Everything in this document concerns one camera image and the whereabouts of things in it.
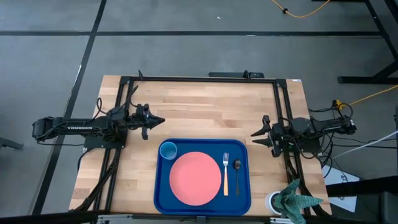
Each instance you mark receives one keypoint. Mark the dark metal spoon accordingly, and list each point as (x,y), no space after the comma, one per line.
(237,164)

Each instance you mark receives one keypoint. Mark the green artificial plant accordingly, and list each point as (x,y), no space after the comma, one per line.
(292,202)

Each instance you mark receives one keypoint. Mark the black aluminium table frame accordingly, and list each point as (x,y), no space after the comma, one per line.
(202,79)

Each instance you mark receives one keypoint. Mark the blue plastic tray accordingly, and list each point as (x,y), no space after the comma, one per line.
(161,186)

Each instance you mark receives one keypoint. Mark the white plant pot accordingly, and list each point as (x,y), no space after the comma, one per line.
(270,203)

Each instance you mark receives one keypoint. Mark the black stand legs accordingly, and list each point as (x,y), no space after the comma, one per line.
(367,80)

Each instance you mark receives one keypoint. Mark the white paper sheet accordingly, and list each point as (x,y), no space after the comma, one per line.
(339,179)

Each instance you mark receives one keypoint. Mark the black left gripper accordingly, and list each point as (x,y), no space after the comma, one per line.
(143,116)

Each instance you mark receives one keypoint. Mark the grey chair leg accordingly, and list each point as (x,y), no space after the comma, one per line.
(9,143)

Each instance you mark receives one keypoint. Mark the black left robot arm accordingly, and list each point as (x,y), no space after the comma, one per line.
(77,127)

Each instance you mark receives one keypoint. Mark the pink round plate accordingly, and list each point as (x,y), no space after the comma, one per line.
(195,179)

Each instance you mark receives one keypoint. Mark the light blue plastic cup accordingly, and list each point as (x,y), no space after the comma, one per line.
(168,151)

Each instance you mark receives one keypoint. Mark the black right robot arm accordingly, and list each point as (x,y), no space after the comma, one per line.
(329,126)

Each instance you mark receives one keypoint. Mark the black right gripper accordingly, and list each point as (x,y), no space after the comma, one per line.
(281,137)

